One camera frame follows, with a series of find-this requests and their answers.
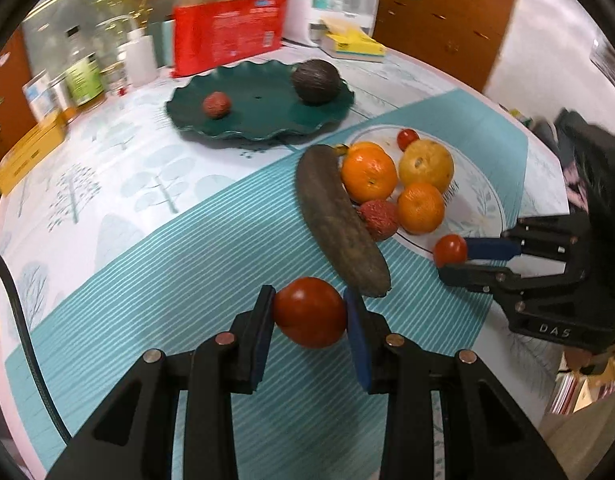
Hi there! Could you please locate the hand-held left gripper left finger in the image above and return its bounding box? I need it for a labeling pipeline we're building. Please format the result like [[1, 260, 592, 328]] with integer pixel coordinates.
[[46, 285, 275, 480]]

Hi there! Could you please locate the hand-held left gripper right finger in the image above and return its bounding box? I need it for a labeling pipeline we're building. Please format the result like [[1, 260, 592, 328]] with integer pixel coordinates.
[[342, 287, 571, 480]]

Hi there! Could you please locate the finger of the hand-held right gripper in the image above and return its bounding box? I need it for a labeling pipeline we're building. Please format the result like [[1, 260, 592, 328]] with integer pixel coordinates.
[[465, 212, 593, 263], [438, 260, 585, 311]]

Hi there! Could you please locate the white patterned plate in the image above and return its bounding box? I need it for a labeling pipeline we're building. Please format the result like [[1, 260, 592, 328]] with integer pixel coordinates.
[[345, 127, 505, 261]]

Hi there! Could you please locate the large red tomato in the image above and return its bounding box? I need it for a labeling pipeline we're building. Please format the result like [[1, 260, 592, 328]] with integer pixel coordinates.
[[273, 277, 348, 350]]

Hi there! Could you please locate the small orange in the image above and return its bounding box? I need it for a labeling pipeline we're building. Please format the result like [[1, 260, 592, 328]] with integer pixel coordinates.
[[397, 182, 446, 235]]

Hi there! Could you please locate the red lychee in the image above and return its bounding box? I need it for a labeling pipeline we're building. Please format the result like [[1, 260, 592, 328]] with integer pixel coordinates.
[[203, 92, 232, 120], [357, 200, 401, 242]]

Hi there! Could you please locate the yellow citrus fruit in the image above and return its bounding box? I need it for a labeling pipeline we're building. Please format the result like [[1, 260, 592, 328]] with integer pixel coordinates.
[[398, 140, 455, 195]]

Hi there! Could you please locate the brown overripe banana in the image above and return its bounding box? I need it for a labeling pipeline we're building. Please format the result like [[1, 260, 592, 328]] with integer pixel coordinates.
[[296, 143, 392, 297]]

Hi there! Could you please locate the large orange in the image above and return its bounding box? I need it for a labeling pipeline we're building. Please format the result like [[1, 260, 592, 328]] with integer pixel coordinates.
[[341, 142, 398, 204]]

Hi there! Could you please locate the dark green scalloped plate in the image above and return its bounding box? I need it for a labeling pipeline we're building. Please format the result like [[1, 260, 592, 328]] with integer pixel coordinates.
[[166, 58, 355, 142]]

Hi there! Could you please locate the teal striped placemat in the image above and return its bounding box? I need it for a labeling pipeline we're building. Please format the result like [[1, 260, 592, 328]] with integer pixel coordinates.
[[2, 87, 531, 480]]

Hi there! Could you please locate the wooden cabinet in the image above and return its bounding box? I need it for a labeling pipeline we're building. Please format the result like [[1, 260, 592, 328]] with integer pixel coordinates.
[[375, 0, 523, 93]]

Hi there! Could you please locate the tree print tablecloth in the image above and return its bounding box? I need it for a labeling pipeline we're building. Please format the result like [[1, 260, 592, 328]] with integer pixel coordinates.
[[0, 45, 573, 480]]

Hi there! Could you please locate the dark avocado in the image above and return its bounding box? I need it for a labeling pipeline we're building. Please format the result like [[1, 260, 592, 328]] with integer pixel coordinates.
[[291, 59, 343, 106]]

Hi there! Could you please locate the yellow tissue box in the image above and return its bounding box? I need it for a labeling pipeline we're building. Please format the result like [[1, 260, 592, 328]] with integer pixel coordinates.
[[320, 17, 387, 63]]

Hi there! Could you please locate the yellow cardboard box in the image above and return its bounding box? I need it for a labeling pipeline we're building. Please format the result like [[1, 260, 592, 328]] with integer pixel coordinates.
[[0, 110, 68, 196]]

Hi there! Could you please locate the white squeeze bottle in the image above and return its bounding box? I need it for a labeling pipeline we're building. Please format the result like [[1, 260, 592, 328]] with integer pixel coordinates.
[[118, 16, 159, 88]]

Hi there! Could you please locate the red paper cup package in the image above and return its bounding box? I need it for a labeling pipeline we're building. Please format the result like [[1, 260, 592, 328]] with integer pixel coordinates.
[[160, 0, 290, 79]]

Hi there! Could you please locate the white appliance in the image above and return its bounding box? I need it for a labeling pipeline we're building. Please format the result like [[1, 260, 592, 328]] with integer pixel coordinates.
[[282, 0, 318, 47]]

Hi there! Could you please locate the green label clear bottle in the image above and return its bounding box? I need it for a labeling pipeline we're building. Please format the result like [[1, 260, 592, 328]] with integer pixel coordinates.
[[62, 27, 108, 108]]

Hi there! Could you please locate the small glass jar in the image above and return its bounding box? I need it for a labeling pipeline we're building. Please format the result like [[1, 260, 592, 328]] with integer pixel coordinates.
[[100, 17, 133, 96]]

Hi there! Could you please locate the white blue label box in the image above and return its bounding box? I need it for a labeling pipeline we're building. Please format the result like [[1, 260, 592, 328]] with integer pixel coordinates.
[[22, 72, 55, 121]]

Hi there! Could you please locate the wooden cupboard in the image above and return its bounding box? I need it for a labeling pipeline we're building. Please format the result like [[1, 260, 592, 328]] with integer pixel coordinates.
[[0, 25, 38, 161]]

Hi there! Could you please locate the black cable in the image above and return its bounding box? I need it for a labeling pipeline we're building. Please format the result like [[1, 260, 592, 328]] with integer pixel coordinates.
[[0, 242, 75, 446]]

